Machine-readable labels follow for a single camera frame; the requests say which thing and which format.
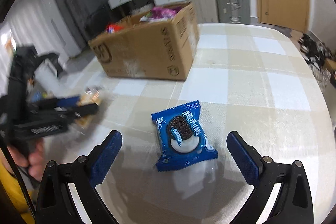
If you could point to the checkered tablecloth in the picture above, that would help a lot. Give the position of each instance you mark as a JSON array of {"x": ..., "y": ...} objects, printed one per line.
[{"x": 248, "y": 79}]

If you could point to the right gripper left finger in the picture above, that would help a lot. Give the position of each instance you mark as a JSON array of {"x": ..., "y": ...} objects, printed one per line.
[{"x": 102, "y": 157}]

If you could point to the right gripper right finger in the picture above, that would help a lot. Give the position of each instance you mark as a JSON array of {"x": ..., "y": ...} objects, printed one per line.
[{"x": 246, "y": 157}]

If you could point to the yellow left sleeve forearm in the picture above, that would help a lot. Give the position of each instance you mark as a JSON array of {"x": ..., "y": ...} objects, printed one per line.
[{"x": 14, "y": 192}]

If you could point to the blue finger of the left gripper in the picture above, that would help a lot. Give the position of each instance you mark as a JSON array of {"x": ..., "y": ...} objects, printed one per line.
[
  {"x": 65, "y": 101},
  {"x": 71, "y": 113}
]

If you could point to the red white-dotted snack bag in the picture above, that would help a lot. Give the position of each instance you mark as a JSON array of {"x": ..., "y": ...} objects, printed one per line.
[{"x": 112, "y": 28}]

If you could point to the blue Oreo cookie packet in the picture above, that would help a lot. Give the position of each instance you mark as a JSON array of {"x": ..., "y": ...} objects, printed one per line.
[{"x": 183, "y": 141}]

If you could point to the purple green candy bag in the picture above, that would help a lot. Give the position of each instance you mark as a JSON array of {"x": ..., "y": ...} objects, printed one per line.
[{"x": 158, "y": 14}]

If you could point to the clear cake snack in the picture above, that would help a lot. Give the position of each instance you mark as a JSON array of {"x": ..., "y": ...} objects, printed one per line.
[{"x": 91, "y": 95}]

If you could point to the left hand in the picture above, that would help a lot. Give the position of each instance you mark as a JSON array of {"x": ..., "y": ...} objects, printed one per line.
[{"x": 34, "y": 162}]

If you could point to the SF cardboard box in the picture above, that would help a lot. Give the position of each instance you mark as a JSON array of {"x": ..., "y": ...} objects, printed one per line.
[{"x": 162, "y": 49}]

